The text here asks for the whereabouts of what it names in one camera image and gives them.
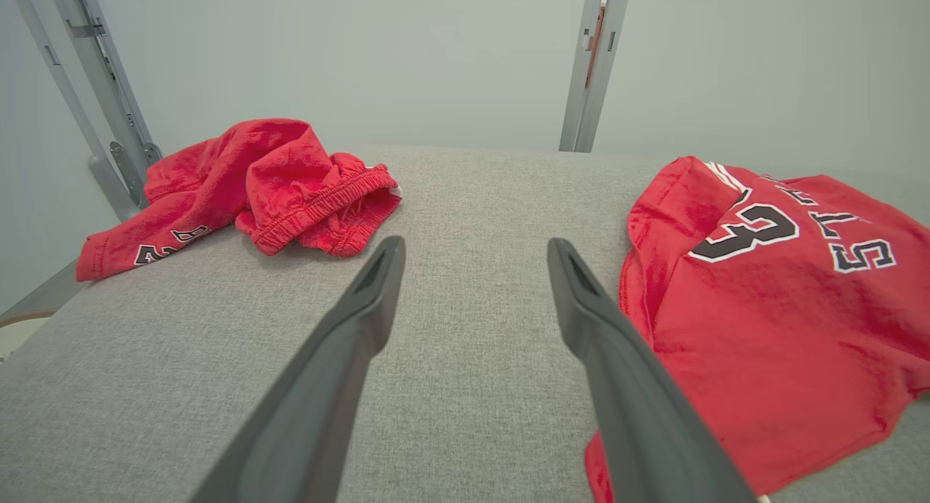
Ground red jersey number 23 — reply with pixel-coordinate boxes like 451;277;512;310
585;156;930;503

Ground grey metal bracketed frame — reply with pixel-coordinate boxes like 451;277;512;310
6;0;162;222

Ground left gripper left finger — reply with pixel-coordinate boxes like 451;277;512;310
190;236;406;503

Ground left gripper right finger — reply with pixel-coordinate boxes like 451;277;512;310
547;238;760;503

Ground grey wall baseboard strip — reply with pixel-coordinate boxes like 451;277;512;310
0;259;92;323

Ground grey double partition post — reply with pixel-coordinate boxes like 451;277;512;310
558;0;633;153

